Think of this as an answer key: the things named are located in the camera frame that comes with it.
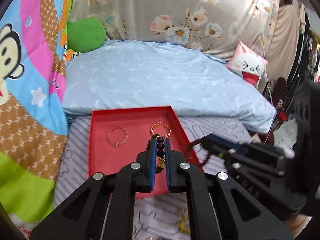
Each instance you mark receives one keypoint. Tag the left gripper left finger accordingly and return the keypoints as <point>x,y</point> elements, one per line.
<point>103,206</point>

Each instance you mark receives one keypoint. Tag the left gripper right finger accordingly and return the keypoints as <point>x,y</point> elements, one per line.
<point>218,207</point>

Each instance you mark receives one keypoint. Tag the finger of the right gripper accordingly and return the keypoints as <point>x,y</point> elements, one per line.
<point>212,149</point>
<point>214,139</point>

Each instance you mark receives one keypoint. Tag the gold chain bangle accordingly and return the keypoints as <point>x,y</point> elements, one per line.
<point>161,129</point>

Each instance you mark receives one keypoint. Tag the thin rose gold bangle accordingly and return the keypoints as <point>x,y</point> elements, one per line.
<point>117,136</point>

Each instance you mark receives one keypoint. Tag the right hand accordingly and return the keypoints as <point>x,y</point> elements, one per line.
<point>297,224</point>

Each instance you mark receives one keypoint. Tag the striped lavender bed sheet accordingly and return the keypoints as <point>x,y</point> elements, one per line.
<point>155,217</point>

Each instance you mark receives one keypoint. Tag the pink cartoon face pillow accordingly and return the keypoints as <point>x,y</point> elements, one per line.
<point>247,64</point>

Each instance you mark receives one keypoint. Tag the red cardboard tray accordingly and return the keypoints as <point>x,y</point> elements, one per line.
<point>108,159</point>

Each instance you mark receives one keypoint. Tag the light blue pillow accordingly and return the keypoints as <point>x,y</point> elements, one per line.
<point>132,74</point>

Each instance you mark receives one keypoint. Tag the grey floral quilt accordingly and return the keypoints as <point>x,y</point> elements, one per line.
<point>211,26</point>

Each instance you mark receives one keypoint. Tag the green plush cushion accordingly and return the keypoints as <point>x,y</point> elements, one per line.
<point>85,35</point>

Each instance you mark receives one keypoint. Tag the cartoon monkey quilt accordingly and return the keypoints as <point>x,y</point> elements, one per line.
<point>34,130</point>

